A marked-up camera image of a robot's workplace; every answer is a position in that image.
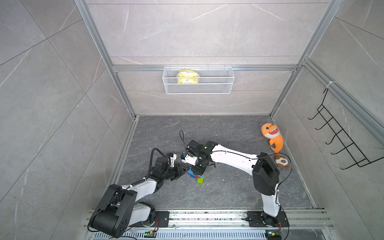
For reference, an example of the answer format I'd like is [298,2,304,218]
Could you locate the yellow packet in basket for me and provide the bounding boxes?
[177,69,200,84]

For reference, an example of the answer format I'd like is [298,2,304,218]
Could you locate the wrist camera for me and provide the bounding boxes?
[152,153,177,178]
[181,140,203,166]

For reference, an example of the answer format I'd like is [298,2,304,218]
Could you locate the black wire hook rack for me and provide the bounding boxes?
[308,89,384,170]

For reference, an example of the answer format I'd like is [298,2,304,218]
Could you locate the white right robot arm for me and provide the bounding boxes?
[184,140,290,228]

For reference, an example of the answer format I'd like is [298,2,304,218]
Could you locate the small brown white plush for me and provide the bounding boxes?
[275,154,291,169]

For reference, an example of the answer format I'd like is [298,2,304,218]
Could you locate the metal base rail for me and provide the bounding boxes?
[83,209,334,240]

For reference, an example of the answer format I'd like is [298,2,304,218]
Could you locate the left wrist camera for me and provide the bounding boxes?
[152,153,177,178]

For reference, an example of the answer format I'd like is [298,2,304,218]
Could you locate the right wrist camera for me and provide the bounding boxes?
[181,140,203,166]

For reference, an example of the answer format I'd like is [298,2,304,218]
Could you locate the aluminium frame rail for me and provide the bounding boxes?
[75,1,139,184]

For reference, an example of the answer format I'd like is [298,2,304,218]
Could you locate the green lego brick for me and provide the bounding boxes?
[197,177,204,185]

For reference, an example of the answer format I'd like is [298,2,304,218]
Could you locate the white wire mesh basket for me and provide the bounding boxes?
[162,67,235,95]

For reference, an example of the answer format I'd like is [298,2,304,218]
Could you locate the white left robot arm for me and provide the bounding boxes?
[87,148,189,238]

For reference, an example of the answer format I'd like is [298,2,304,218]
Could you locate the orange shark plush toy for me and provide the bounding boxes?
[261,122,284,154]

